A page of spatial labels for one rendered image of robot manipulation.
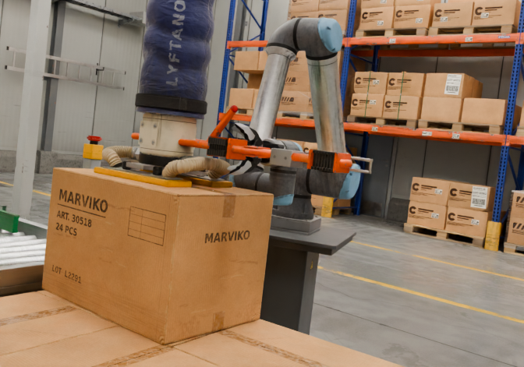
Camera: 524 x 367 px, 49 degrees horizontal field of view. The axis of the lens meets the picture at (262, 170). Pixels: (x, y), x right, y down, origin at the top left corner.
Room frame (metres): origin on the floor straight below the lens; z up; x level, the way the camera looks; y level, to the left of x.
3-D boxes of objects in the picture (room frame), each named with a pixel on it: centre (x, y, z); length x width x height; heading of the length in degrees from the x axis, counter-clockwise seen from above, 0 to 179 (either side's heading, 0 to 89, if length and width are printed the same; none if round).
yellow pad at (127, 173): (1.75, 0.37, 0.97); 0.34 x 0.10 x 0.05; 53
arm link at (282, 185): (1.93, -0.06, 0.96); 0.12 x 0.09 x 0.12; 61
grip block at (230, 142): (1.67, 0.11, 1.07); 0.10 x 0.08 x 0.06; 143
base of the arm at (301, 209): (2.42, -0.15, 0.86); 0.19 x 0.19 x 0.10
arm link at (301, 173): (2.42, -0.16, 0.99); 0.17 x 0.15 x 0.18; 61
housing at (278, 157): (1.54, -0.06, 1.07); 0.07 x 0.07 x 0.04; 53
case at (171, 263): (1.80, 0.31, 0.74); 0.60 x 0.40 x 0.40; 51
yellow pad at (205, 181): (1.90, 0.25, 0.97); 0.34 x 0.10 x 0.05; 53
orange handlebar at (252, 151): (1.80, 0.08, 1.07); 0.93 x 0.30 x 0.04; 53
